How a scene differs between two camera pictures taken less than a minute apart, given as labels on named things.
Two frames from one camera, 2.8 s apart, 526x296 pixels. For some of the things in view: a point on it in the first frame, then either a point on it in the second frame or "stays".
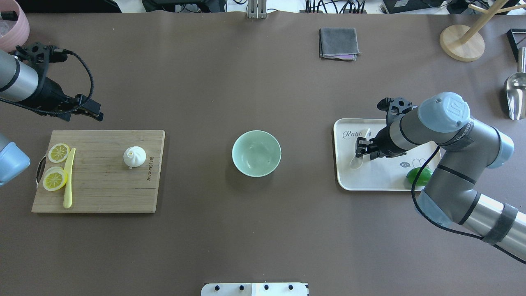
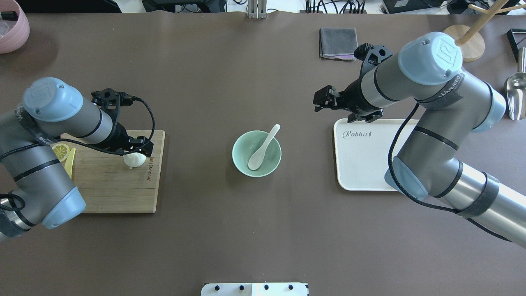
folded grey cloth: x=338 y=42 stays
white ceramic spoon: x=357 y=162 to x=255 y=161
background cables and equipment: x=270 y=7 stays
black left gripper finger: x=99 y=117 to x=148 y=153
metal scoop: x=516 y=89 stays
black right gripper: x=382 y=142 to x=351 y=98
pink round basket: x=13 y=33 stays
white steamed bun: x=134 y=156 stays
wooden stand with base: x=462 y=42 stays
